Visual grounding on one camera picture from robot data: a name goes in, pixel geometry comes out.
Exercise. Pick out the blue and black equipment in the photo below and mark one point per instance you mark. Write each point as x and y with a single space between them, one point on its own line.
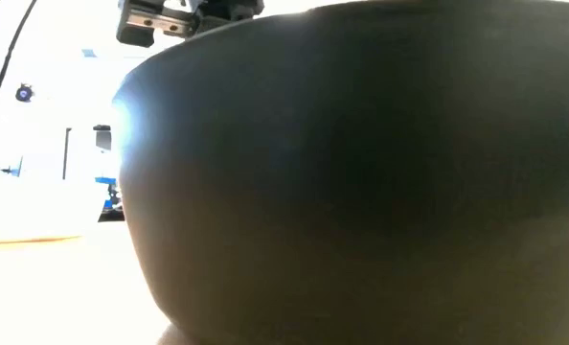
112 216

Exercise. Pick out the thin dark pole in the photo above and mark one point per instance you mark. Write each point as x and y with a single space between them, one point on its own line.
66 153

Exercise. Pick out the black bowl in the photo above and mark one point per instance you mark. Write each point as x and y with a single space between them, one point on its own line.
361 167

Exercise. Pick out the dark monitor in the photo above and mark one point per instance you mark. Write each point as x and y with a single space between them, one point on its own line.
103 140

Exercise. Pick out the blue round device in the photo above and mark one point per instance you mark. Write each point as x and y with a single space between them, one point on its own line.
24 93

